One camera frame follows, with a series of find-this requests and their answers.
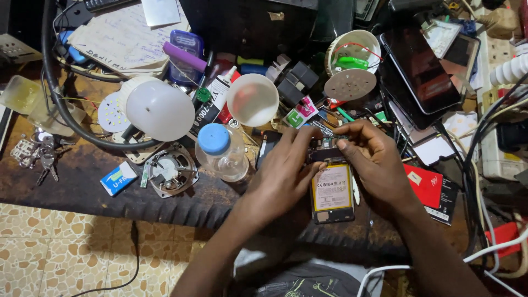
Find clear bottle with blue cap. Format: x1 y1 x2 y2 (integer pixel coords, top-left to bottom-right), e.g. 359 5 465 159
195 123 250 183

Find white phone cover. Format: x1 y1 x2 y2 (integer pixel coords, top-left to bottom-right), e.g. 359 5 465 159
388 101 479 167

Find thick black cable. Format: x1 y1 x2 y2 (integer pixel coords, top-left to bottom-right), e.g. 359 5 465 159
41 0 166 151

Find phone with brown screen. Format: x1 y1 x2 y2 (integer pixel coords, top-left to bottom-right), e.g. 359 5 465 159
439 33 482 83

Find black box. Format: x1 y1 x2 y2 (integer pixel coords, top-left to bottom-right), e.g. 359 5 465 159
180 0 319 62

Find person's left hand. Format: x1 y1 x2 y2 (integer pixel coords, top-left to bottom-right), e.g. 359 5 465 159
248 126 328 209

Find white plastic pry tool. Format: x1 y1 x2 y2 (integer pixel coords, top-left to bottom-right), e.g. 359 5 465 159
351 173 361 207

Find translucent white bulb cover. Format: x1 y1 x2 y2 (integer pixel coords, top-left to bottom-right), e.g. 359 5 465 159
226 73 280 128

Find white bulb dome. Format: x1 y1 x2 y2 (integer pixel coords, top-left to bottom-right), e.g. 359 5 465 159
119 76 196 142

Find clear plastic container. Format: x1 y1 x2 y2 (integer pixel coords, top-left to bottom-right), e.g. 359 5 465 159
0 75 87 138

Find white power strip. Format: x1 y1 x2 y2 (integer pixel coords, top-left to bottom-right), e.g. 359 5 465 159
480 37 528 182

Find perforated round white disc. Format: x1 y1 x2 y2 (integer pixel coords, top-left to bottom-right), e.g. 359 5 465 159
323 68 378 102

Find person's right hand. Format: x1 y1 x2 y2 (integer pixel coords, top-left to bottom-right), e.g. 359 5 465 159
332 120 414 212

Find black plastic adapter blocks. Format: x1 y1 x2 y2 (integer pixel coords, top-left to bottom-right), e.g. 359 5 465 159
276 61 320 109

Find black smartphone with dark screen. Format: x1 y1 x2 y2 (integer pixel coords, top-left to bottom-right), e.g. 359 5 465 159
379 25 463 116

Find red plastic object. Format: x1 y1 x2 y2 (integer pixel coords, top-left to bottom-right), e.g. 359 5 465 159
484 221 524 259

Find stack of handwritten papers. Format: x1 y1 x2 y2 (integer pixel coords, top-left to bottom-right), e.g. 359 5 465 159
67 3 191 79

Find white charging cable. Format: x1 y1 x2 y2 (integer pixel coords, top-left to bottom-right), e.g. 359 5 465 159
356 227 528 297

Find bunch of keys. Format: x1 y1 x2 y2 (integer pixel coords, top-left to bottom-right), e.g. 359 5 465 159
10 129 76 186

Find thin black cable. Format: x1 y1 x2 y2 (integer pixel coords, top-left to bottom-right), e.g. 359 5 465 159
66 221 141 297

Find blue and white small box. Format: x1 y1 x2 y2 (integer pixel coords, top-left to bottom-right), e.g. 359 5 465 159
100 161 139 197

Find white bulb housing with wires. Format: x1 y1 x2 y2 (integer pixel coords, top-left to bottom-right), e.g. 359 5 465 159
324 30 383 79

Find round white LED board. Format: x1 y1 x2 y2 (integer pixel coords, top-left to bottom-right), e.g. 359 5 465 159
97 92 132 133

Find beige wall socket plate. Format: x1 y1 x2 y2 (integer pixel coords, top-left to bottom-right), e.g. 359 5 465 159
0 33 43 65

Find white corrugated tube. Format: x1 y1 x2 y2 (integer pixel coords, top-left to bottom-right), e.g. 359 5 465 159
489 43 528 87

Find black and white glue tube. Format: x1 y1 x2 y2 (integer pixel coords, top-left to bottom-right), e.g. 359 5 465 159
186 66 238 142

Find round metal bulb base plate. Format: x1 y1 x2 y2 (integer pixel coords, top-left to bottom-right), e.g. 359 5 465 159
148 144 199 199

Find person's dark printed shirt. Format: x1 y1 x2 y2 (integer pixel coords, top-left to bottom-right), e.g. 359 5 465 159
231 247 384 297

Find smartphone with battery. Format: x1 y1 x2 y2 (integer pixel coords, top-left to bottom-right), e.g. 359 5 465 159
307 134 356 225

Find blue translucent plastic case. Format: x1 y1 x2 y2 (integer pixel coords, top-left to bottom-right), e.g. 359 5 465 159
167 30 205 86

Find black phone battery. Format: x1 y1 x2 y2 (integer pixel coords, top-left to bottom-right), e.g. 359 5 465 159
424 177 459 226

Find green and pink wipe packets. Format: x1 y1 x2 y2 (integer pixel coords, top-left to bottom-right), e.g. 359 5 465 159
282 96 320 129

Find black phone part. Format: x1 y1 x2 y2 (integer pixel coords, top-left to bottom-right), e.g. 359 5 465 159
255 130 283 170

